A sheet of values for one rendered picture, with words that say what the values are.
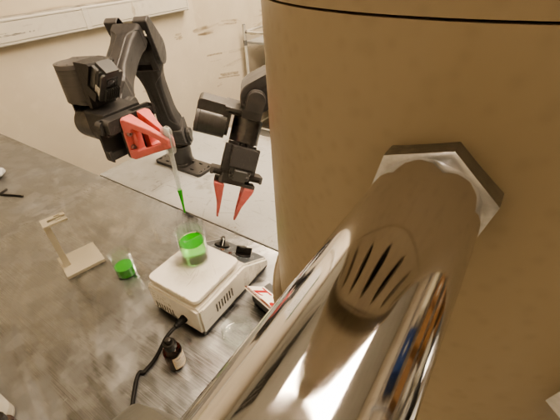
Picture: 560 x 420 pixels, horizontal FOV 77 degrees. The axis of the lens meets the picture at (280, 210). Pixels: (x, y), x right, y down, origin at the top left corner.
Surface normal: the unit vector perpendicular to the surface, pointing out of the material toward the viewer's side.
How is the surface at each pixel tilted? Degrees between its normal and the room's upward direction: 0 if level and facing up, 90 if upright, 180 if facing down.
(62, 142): 90
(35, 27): 90
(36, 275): 0
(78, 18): 90
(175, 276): 0
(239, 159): 68
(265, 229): 0
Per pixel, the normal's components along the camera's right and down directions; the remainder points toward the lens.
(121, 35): -0.04, -0.50
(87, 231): -0.05, -0.80
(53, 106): 0.83, 0.30
